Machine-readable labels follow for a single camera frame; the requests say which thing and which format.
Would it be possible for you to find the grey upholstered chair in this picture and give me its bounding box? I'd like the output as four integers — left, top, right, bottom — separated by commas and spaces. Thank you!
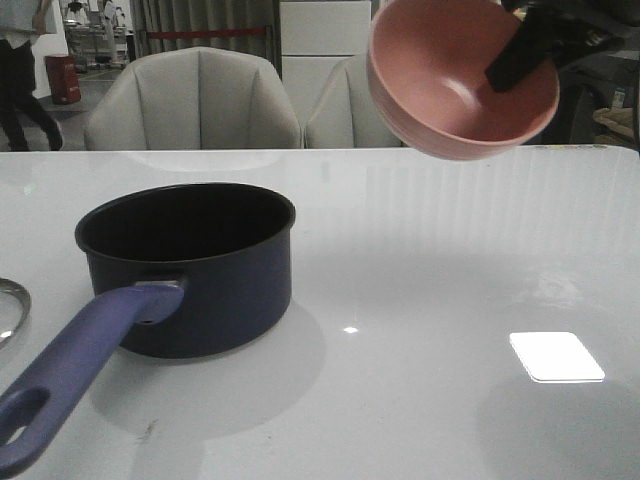
84, 47, 303, 151
304, 54, 404, 149

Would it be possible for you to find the walking person in background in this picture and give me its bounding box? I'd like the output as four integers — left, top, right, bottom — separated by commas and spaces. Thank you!
1, 1, 64, 152

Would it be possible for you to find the grey curtain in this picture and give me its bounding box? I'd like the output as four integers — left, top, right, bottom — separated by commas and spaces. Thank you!
131, 0, 282, 73

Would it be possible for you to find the right grey upholstered chair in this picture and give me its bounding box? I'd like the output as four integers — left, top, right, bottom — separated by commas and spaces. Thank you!
304, 54, 404, 149

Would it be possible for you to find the red barrier belt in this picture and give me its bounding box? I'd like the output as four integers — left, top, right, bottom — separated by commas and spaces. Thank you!
146, 26, 270, 40

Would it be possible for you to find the pink plastic bowl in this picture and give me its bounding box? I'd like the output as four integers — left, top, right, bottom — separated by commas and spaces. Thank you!
366, 1, 560, 160

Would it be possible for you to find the beige cushion at right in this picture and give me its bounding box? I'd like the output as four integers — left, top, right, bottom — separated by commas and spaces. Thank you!
592, 107, 635, 143

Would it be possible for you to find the red waste bin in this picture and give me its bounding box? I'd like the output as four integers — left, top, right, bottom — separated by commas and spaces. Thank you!
45, 54, 81, 105

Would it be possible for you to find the white cabinet column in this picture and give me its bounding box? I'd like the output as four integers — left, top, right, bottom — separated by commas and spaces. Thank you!
280, 1, 372, 124

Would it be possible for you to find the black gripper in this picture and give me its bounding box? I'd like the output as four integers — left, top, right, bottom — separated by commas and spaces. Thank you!
485, 1, 639, 93

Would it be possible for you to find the dark blue saucepan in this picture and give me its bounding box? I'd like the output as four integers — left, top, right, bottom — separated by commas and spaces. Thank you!
1, 183, 296, 479

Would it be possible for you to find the left grey upholstered chair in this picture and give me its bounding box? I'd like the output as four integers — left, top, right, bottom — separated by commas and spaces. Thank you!
84, 47, 303, 151

